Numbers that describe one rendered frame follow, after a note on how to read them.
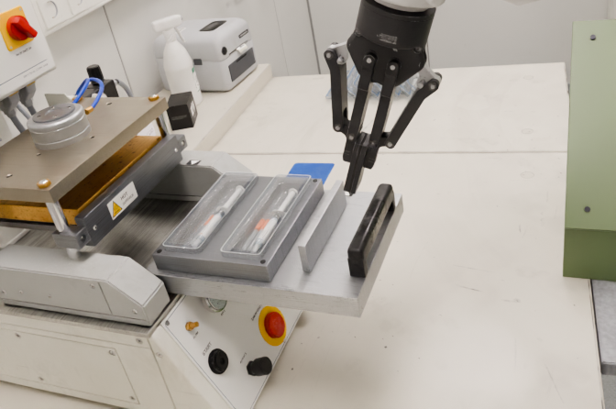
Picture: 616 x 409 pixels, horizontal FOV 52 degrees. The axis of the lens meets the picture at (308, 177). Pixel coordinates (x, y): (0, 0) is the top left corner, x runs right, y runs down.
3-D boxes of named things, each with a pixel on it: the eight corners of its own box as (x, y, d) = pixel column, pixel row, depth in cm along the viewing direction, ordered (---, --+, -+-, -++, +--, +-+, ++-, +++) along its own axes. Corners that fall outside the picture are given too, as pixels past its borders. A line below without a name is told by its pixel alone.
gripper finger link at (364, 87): (378, 58, 64) (364, 53, 64) (353, 147, 71) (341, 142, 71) (386, 43, 67) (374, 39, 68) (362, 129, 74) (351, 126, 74)
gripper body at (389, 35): (349, -2, 60) (332, 83, 66) (434, 22, 59) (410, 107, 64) (368, -24, 66) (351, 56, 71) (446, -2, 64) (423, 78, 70)
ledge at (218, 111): (27, 228, 142) (20, 212, 140) (190, 81, 210) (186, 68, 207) (141, 233, 132) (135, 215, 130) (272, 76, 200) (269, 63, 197)
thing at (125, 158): (-7, 226, 89) (-36, 168, 85) (89, 150, 107) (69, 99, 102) (89, 235, 83) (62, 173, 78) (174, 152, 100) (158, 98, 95)
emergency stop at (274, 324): (271, 345, 95) (257, 326, 94) (281, 326, 98) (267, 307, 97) (280, 343, 94) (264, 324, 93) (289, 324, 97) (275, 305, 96)
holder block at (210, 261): (157, 269, 82) (151, 253, 81) (225, 187, 98) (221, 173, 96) (270, 282, 76) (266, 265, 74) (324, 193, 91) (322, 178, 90)
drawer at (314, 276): (149, 294, 84) (132, 248, 80) (224, 204, 101) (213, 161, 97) (361, 323, 73) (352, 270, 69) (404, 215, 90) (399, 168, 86)
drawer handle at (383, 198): (349, 276, 74) (345, 249, 72) (381, 205, 86) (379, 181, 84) (366, 278, 73) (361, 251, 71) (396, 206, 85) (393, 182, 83)
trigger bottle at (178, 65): (181, 112, 175) (155, 25, 163) (170, 105, 181) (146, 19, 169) (209, 101, 178) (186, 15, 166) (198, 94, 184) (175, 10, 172)
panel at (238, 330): (243, 424, 85) (159, 324, 80) (317, 280, 108) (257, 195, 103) (254, 422, 84) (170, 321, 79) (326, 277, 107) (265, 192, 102)
